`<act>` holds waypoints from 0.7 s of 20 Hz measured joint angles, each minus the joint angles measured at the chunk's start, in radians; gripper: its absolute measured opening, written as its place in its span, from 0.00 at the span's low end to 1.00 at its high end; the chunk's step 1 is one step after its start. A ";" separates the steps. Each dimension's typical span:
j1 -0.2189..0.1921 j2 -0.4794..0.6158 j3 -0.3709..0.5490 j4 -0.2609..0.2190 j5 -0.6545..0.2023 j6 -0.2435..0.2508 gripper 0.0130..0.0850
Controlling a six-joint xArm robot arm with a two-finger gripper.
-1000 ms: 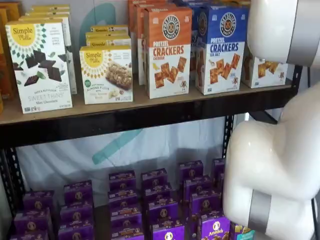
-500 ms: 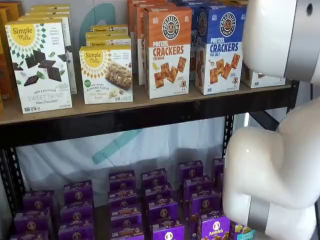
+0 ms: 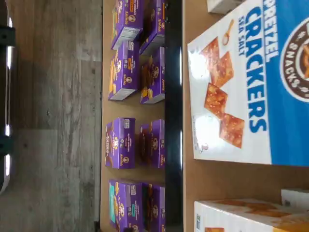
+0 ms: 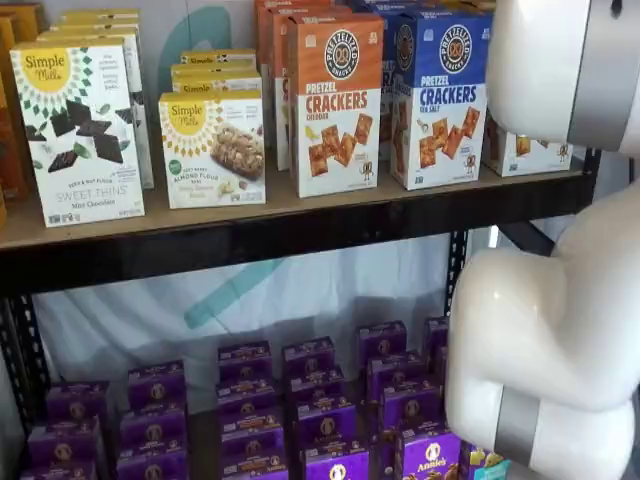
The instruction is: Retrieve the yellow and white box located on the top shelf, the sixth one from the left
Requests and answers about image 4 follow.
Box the blue sea salt crackers box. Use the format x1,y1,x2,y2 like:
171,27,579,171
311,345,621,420
378,3,451,162
348,0,495,14
390,9,495,192

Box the Simple Mills Sweet Thins box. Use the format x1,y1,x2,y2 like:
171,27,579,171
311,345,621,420
56,13,142,24
48,19,142,34
8,35,147,229
61,6,141,17
34,28,156,191

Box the orange snack box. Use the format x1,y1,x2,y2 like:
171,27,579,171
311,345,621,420
0,1,45,49

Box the wooden shelf board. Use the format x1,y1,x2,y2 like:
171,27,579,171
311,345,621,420
0,158,586,251

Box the black metal wooden shelf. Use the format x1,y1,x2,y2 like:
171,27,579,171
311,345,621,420
0,144,603,451

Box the orange cheddar pretzel crackers box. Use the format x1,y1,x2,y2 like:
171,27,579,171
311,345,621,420
286,10,387,199
253,0,334,81
272,5,351,174

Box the white backdrop sheet teal logo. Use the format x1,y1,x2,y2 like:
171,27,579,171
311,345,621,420
29,0,501,396

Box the yellow white pretzel crackers box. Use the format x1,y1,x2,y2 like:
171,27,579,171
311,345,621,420
481,111,574,178

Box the Simple Mills almond bar box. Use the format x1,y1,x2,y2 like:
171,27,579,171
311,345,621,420
180,48,259,69
170,62,264,99
157,90,268,210

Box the teal Annie's snack box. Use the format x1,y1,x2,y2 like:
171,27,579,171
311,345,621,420
459,441,513,480

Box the purple Annie's snack box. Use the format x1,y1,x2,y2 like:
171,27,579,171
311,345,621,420
286,371,347,410
366,351,426,397
379,386,449,437
221,456,292,480
356,320,408,362
126,360,188,409
215,376,279,417
295,396,358,449
301,441,372,480
217,340,273,384
434,343,450,382
424,315,452,357
220,433,289,470
46,380,111,424
26,416,105,469
115,446,191,480
280,336,336,382
119,403,188,452
18,459,100,480
398,428,462,480
218,405,287,447

